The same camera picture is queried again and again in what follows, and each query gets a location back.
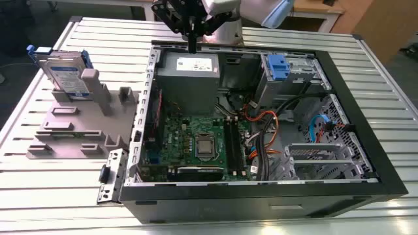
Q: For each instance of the CPU socket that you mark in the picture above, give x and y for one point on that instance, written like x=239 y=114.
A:
x=206 y=137

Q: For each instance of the black graphics card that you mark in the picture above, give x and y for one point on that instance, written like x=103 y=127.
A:
x=199 y=173

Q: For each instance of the black open PC case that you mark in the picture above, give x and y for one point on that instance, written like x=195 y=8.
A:
x=228 y=203

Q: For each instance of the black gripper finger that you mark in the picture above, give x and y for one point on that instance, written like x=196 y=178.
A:
x=170 y=19
x=215 y=24

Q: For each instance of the brown wooden cabinet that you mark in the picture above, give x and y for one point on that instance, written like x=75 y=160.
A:
x=375 y=24

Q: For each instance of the hard disk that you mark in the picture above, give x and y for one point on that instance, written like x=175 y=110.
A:
x=66 y=76

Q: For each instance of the green RAM stick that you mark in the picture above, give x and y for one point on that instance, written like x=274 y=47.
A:
x=70 y=134

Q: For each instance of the grey parts rack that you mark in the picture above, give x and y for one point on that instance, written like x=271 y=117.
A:
x=82 y=122

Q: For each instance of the silver CPU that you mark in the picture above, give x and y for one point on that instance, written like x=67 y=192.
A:
x=206 y=146

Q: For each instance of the black chair caster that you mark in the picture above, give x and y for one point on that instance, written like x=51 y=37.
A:
x=411 y=50

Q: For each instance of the blue drive cage latch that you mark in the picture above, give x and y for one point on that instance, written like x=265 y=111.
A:
x=277 y=69

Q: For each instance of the metal slot bracket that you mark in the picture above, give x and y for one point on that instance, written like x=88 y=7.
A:
x=116 y=178

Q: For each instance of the silver drive cage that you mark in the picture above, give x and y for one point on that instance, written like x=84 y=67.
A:
x=277 y=93

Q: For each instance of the green motherboard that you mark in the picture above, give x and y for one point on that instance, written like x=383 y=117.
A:
x=183 y=127

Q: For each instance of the black RAM slot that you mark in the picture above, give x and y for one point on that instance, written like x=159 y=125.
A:
x=230 y=147

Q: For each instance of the grey power supply unit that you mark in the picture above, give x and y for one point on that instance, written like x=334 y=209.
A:
x=188 y=93

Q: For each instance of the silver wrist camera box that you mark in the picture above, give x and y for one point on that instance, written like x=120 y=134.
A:
x=222 y=7

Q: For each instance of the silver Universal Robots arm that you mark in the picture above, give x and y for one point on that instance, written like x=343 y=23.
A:
x=228 y=34

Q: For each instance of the black bracket latch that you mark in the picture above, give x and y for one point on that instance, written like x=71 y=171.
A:
x=104 y=173

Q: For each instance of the metal disk bay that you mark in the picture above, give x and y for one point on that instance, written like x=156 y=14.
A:
x=323 y=162

